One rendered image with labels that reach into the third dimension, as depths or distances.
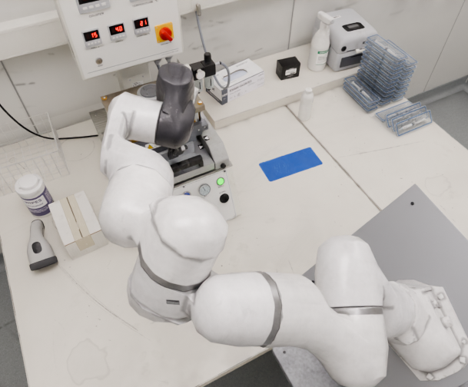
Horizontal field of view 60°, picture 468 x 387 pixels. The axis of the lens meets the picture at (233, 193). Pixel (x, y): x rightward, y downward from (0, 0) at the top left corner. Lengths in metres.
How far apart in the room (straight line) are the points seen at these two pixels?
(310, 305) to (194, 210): 0.22
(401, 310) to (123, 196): 0.55
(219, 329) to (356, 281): 0.26
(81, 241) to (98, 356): 0.34
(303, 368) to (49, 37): 1.31
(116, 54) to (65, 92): 0.50
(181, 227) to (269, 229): 0.88
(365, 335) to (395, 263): 0.41
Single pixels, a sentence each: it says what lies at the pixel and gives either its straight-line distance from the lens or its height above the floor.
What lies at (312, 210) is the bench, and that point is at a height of 0.75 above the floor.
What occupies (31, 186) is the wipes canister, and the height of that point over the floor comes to 0.90.
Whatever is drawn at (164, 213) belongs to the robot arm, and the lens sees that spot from 0.56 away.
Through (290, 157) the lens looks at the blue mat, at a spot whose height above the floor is 0.75.
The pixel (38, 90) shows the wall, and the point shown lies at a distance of 1.76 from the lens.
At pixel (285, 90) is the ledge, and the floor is 0.79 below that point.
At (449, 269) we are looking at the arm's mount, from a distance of 1.07.
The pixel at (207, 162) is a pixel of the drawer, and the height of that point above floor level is 0.97.
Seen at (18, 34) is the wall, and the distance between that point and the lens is 1.58.
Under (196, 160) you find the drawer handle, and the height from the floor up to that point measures 1.01.
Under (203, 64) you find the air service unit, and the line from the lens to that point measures 1.46.
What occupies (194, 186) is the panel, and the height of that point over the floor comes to 0.91.
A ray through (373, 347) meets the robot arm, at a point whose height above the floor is 1.25.
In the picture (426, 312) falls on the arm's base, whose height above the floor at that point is 1.09.
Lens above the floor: 1.91
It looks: 52 degrees down
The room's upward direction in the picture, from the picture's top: straight up
